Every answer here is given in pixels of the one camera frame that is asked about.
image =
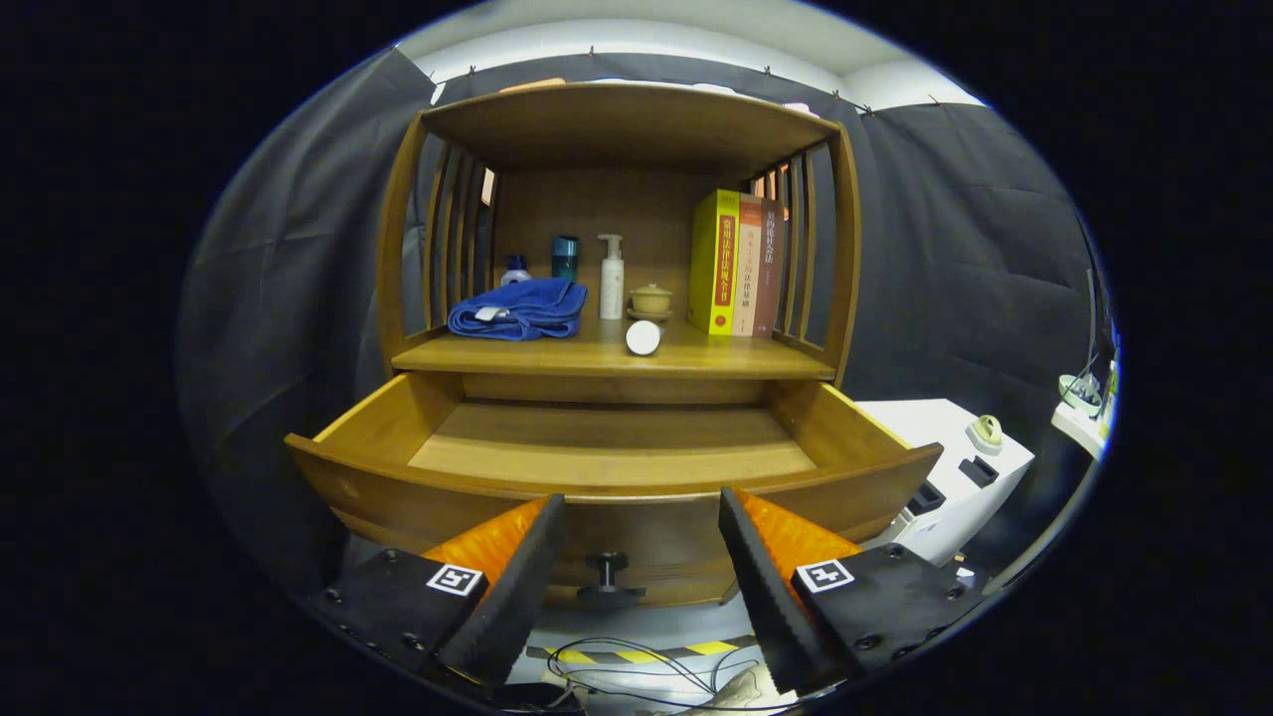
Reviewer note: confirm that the blue towel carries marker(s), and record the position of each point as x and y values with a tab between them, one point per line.
527	308

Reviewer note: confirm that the teal jar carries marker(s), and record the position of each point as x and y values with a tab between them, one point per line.
565	259

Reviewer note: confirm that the wooden countertop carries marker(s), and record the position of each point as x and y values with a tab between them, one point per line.
557	353

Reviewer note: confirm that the white drawer unit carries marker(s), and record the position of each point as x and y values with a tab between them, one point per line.
925	428

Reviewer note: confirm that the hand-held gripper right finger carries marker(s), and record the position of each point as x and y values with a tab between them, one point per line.
781	607

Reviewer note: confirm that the beige lidded bowl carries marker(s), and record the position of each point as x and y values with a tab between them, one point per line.
651	300

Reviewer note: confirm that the white side table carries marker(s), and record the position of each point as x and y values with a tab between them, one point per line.
1079	433

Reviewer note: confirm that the yellow book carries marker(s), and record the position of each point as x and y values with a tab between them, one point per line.
708	268

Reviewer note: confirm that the pale tape roll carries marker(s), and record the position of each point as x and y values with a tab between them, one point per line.
987	431

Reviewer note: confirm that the white tube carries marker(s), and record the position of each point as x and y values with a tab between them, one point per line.
643	338

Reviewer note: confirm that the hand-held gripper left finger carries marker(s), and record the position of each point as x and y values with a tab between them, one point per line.
517	607

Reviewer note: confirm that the white pump bottle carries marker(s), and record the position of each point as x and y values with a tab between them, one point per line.
612	288

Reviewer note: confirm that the brown book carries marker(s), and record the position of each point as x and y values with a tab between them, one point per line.
769	288

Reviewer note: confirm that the beige shoe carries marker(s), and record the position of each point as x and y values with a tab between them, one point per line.
741	688

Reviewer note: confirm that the grey bowl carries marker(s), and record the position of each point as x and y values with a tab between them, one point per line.
1079	396

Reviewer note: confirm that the wooden drawer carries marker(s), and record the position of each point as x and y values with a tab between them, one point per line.
617	447

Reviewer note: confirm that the small blue-capped bottle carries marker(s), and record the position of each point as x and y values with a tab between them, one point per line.
515	270

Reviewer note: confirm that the yellow black floor tape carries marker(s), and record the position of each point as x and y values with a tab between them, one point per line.
636	656

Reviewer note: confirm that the wooden cabinet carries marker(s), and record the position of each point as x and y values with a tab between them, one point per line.
597	209

